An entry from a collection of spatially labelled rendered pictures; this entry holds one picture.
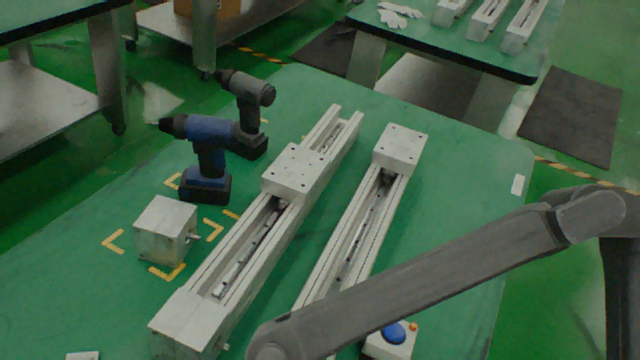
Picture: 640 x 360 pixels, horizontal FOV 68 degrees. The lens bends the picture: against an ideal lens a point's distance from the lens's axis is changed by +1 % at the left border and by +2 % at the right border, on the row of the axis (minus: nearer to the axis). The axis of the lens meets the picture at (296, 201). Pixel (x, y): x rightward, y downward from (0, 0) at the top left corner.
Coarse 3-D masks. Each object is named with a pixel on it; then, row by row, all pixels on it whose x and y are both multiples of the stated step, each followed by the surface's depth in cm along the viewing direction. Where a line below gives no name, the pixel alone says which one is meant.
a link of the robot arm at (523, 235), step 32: (608, 192) 49; (512, 224) 52; (544, 224) 51; (576, 224) 48; (608, 224) 48; (416, 256) 54; (448, 256) 52; (480, 256) 51; (512, 256) 51; (544, 256) 52; (352, 288) 53; (384, 288) 52; (416, 288) 51; (448, 288) 51; (288, 320) 51; (320, 320) 51; (352, 320) 51; (384, 320) 51; (288, 352) 50; (320, 352) 50
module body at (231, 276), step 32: (320, 128) 128; (352, 128) 131; (320, 192) 118; (256, 224) 101; (288, 224) 98; (224, 256) 89; (256, 256) 90; (192, 288) 82; (224, 288) 87; (256, 288) 92
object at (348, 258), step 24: (360, 192) 110; (384, 192) 116; (360, 216) 109; (384, 216) 104; (336, 240) 97; (360, 240) 102; (336, 264) 97; (360, 264) 92; (312, 288) 86; (336, 288) 91
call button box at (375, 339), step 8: (408, 328) 86; (368, 336) 83; (376, 336) 83; (384, 336) 83; (408, 336) 84; (368, 344) 82; (376, 344) 82; (384, 344) 82; (392, 344) 82; (400, 344) 83; (408, 344) 83; (368, 352) 84; (376, 352) 83; (384, 352) 82; (392, 352) 81; (400, 352) 82; (408, 352) 82
